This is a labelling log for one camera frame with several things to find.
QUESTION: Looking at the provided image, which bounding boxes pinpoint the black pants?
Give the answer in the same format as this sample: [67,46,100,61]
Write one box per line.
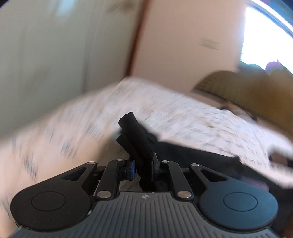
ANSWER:
[117,112,277,192]

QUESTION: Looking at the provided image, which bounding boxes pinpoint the white wardrobe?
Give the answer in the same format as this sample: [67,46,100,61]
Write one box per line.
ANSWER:
[1,1,144,136]

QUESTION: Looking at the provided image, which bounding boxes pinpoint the window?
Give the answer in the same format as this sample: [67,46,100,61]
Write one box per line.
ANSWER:
[240,1,292,73]

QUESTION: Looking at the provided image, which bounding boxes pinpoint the olive upholstered headboard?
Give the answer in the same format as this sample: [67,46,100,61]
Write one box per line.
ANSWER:
[194,69,292,134]

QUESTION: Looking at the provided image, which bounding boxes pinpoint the white script-print bedsheet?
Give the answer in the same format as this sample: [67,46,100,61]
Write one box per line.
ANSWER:
[1,77,292,237]

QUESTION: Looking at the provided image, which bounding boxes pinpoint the brown wooden door frame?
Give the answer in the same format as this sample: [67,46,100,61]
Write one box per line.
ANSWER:
[126,0,151,76]

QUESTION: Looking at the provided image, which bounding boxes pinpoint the patterned pillow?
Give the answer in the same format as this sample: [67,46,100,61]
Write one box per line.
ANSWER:
[218,101,258,122]

